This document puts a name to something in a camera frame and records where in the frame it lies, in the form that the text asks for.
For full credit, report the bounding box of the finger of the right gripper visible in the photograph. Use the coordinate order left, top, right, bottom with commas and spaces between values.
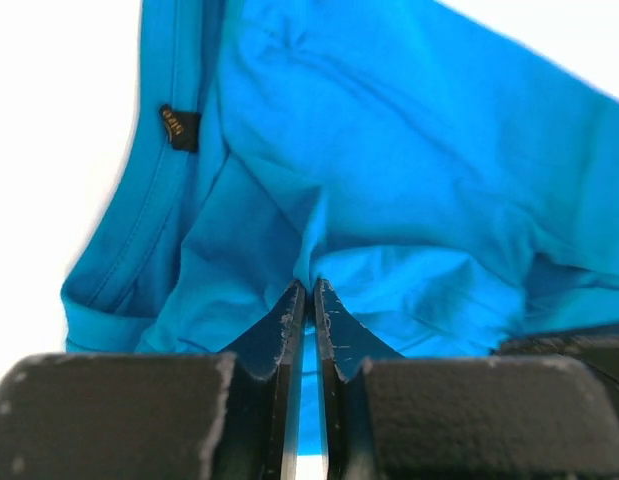
496, 323, 619, 390

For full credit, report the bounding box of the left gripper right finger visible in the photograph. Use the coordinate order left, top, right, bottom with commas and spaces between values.
313, 280, 619, 479

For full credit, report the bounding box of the blue polo shirt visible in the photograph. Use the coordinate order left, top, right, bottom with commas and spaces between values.
59, 0, 619, 459

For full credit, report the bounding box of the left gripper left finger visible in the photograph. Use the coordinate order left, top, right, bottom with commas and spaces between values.
0, 282, 306, 480

